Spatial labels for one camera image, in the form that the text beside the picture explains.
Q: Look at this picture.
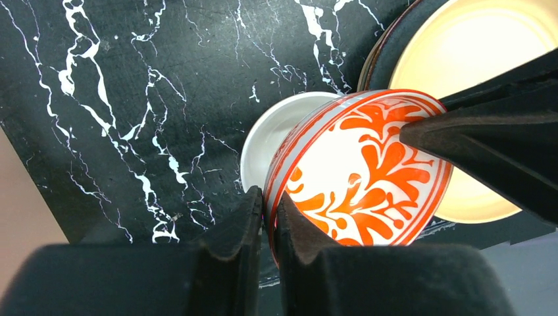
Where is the yellow plate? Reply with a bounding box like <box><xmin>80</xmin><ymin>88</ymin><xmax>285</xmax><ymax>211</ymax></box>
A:
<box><xmin>358</xmin><ymin>1</ymin><xmax>557</xmax><ymax>224</ymax></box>

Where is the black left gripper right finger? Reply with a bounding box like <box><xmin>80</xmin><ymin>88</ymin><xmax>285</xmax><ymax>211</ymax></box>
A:
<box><xmin>274</xmin><ymin>194</ymin><xmax>515</xmax><ymax>315</ymax></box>

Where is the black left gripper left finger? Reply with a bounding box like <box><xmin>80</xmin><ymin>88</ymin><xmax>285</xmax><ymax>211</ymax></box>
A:
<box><xmin>1</xmin><ymin>186</ymin><xmax>264</xmax><ymax>315</ymax></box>

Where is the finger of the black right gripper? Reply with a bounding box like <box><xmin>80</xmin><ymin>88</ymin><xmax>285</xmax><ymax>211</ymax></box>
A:
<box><xmin>399</xmin><ymin>51</ymin><xmax>557</xmax><ymax>224</ymax></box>

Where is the orange patterned bowl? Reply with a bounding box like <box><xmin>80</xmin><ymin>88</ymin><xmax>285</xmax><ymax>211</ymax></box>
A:
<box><xmin>264</xmin><ymin>89</ymin><xmax>453</xmax><ymax>259</ymax></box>

